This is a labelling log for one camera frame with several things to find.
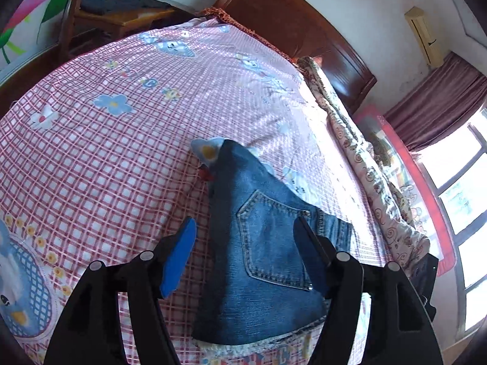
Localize red checkered bed sheet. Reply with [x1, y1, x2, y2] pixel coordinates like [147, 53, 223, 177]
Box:
[0, 18, 391, 365]

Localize wooden chair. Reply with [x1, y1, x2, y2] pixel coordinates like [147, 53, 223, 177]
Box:
[57, 0, 179, 63]

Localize blue denim pants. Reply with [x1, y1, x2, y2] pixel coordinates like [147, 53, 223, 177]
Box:
[192, 139, 356, 346]

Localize beige air conditioner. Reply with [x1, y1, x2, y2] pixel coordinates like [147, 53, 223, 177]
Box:
[404, 5, 445, 70]

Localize floral quilt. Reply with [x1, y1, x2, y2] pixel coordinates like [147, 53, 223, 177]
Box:
[297, 56, 431, 278]

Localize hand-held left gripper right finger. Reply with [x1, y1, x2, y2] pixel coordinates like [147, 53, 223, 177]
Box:
[293, 217, 444, 365]

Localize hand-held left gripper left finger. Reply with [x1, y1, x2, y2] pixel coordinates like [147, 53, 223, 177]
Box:
[44, 217, 198, 365]

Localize floral sliding wardrobe door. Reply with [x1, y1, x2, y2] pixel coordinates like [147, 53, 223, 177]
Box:
[0, 0, 82, 78]

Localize window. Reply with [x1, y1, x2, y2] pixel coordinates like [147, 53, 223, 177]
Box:
[413, 106, 487, 335]

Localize wooden bed headboard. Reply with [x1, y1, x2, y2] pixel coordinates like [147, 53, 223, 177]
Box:
[201, 0, 378, 116]

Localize dark cloth on chair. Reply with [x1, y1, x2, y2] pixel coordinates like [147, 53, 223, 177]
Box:
[80, 0, 172, 15]

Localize maroon curtain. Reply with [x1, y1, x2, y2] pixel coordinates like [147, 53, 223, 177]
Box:
[384, 51, 487, 153]

